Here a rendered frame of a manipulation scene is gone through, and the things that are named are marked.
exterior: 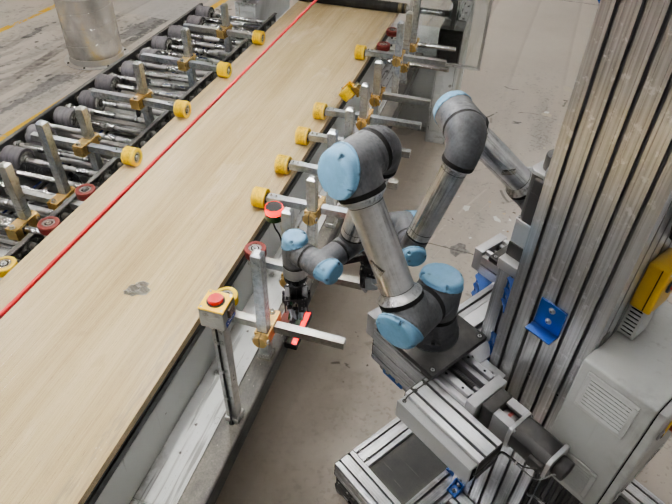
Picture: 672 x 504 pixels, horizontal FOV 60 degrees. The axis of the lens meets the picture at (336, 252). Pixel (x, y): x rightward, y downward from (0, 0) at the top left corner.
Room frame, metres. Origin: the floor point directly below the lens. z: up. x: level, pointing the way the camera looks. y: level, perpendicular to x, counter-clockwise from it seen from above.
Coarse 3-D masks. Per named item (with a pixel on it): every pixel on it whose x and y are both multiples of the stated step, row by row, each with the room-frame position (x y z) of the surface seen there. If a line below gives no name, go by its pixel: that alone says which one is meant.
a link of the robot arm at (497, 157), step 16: (448, 96) 1.54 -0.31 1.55; (464, 96) 1.53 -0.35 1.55; (448, 112) 1.47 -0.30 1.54; (480, 112) 1.51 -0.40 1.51; (496, 144) 1.50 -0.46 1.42; (480, 160) 1.51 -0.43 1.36; (496, 160) 1.49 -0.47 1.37; (512, 160) 1.51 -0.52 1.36; (496, 176) 1.52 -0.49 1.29; (512, 176) 1.50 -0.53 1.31; (528, 176) 1.52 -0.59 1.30; (512, 192) 1.52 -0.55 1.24
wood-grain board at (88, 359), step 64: (256, 64) 3.19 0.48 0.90; (320, 64) 3.21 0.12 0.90; (192, 128) 2.45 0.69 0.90; (256, 128) 2.47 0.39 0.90; (320, 128) 2.48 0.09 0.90; (128, 192) 1.92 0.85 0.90; (192, 192) 1.94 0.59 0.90; (64, 256) 1.53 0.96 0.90; (128, 256) 1.54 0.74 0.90; (192, 256) 1.55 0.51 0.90; (0, 320) 1.22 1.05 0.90; (64, 320) 1.23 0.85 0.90; (128, 320) 1.24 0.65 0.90; (192, 320) 1.25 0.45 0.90; (0, 384) 0.98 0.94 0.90; (64, 384) 0.99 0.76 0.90; (128, 384) 1.00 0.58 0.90; (0, 448) 0.79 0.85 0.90; (64, 448) 0.79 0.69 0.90
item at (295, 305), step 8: (288, 280) 1.24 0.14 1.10; (304, 280) 1.24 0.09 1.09; (288, 288) 1.27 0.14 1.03; (296, 288) 1.22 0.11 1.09; (304, 288) 1.27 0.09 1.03; (288, 296) 1.23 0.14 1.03; (296, 296) 1.23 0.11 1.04; (304, 296) 1.24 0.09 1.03; (288, 304) 1.23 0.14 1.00; (296, 304) 1.23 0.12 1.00; (304, 304) 1.22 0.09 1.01
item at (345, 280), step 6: (270, 258) 1.59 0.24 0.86; (270, 264) 1.57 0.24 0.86; (276, 264) 1.56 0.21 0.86; (276, 270) 1.56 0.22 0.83; (282, 270) 1.55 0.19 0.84; (312, 276) 1.52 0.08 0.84; (342, 276) 1.51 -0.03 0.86; (348, 276) 1.51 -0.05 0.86; (336, 282) 1.50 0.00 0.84; (342, 282) 1.49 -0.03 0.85; (348, 282) 1.49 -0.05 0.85; (354, 282) 1.48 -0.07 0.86; (354, 288) 1.48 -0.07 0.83; (360, 288) 1.47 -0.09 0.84
